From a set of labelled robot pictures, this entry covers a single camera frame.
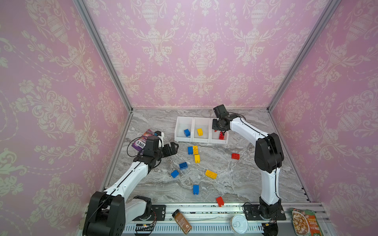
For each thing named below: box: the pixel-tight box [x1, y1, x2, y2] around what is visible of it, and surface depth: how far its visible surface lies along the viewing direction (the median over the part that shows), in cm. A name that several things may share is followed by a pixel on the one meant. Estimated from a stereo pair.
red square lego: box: [231, 152, 240, 160], surface depth 96 cm
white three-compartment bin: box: [174, 116, 230, 145], surface depth 105 cm
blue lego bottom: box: [192, 184, 200, 196], surface depth 82 cm
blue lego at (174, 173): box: [170, 169, 180, 179], surface depth 89 cm
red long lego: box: [218, 131, 225, 141], surface depth 102 cm
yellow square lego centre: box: [194, 154, 201, 164], surface depth 93 cm
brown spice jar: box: [171, 208, 193, 235], surface depth 70 cm
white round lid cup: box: [229, 213, 249, 235], surface depth 68 cm
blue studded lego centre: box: [179, 161, 189, 170], surface depth 91 cm
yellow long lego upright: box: [192, 145, 199, 155], surface depth 97 cm
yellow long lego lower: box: [205, 169, 219, 179], surface depth 89 cm
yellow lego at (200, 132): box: [196, 127, 204, 137], surface depth 106 cm
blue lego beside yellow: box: [187, 146, 193, 155], surface depth 97 cm
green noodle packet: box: [288, 207, 323, 236], surface depth 72 cm
